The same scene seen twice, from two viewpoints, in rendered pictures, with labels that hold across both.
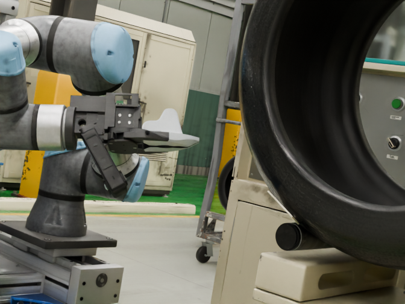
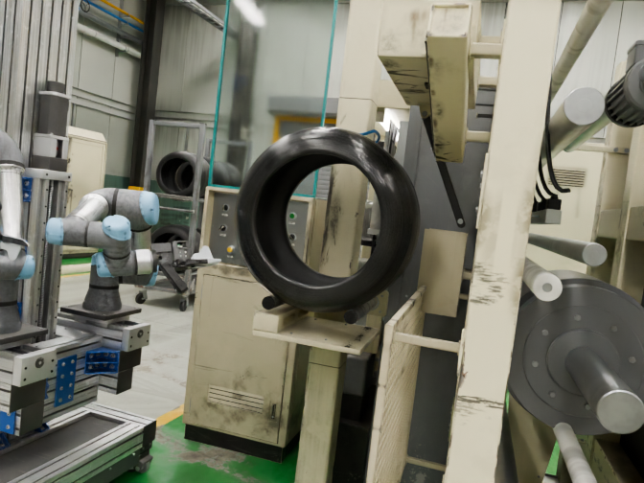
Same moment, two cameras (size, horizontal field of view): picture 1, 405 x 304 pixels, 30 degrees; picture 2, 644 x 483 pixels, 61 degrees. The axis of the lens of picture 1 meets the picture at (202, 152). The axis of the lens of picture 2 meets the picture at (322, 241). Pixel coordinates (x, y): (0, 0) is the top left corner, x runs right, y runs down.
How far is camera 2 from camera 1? 65 cm
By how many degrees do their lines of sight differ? 23
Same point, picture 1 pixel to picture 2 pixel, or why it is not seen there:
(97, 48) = (144, 207)
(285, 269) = (268, 318)
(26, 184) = not seen: outside the picture
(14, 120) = (126, 262)
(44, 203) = (96, 292)
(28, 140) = (133, 270)
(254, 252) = (217, 303)
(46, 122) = (142, 260)
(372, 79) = not seen: hidden behind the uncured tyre
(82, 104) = (158, 247)
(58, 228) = (107, 307)
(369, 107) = not seen: hidden behind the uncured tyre
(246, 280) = (213, 319)
